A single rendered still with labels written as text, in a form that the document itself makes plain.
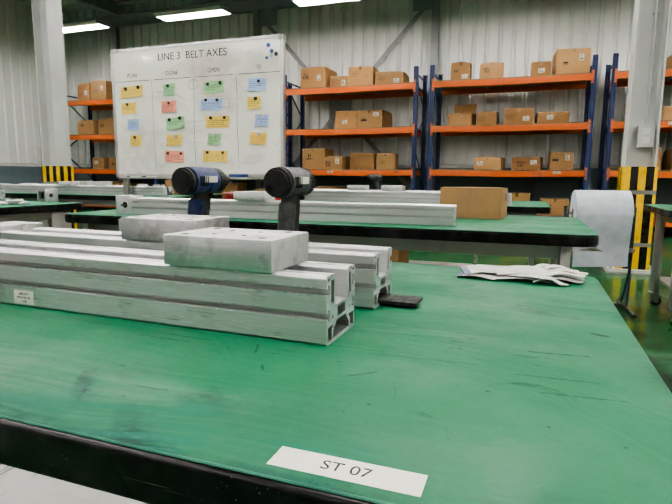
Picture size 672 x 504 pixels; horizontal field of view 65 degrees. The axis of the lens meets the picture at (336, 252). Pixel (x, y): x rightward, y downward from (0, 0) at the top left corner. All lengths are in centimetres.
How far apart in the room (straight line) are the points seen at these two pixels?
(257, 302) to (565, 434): 38
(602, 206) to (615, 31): 755
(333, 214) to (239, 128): 180
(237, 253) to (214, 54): 356
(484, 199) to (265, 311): 206
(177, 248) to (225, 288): 8
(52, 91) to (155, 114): 496
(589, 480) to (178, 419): 31
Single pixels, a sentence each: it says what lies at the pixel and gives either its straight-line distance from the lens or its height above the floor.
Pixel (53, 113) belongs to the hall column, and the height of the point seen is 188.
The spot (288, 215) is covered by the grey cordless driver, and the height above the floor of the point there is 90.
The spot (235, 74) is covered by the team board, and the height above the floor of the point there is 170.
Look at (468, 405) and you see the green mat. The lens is 50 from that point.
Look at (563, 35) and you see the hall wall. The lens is 1139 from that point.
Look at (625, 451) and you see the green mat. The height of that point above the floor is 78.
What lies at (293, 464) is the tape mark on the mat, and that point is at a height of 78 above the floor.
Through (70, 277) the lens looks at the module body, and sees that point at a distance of 86.
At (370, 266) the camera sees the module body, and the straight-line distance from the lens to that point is 81.
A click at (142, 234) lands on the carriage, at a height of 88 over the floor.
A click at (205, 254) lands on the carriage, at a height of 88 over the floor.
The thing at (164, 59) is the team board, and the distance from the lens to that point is 441.
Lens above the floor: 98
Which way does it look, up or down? 8 degrees down
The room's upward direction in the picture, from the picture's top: straight up
